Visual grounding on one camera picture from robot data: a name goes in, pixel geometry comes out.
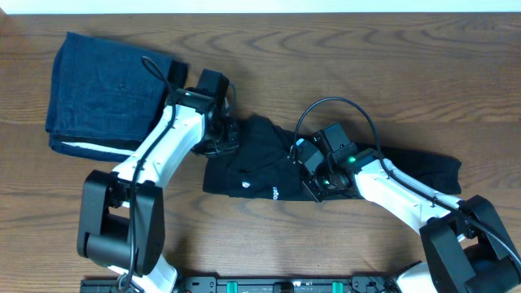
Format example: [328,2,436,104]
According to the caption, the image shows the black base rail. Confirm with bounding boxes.
[79,275,402,293]

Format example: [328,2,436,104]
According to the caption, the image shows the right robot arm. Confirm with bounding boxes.
[289,124,520,292]

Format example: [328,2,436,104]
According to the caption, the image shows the black t-shirt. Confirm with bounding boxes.
[203,116,462,201]

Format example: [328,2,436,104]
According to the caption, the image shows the folded black garment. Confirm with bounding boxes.
[156,59,189,123]

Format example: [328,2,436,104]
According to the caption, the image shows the folded dark blue jeans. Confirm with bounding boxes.
[45,32,185,162]

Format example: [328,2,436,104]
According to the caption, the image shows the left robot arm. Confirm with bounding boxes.
[77,69,239,292]

